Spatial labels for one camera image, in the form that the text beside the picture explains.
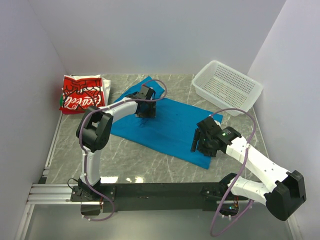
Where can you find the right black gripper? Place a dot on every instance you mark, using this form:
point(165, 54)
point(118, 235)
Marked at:
point(198, 135)

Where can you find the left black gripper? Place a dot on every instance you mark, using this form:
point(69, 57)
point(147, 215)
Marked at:
point(151, 113)

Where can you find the blue t shirt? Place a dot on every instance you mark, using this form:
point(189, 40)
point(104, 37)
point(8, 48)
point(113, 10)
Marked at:
point(170, 132)

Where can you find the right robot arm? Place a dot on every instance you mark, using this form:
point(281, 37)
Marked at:
point(280, 190)

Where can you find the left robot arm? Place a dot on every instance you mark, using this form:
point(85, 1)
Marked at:
point(94, 132)

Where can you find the white plastic basket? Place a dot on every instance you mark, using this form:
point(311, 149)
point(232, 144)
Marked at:
point(226, 87)

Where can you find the black base bar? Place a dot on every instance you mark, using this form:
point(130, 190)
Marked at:
point(148, 196)

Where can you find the folded red Coca-Cola shirt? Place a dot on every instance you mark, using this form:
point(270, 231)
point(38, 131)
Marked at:
point(81, 92)

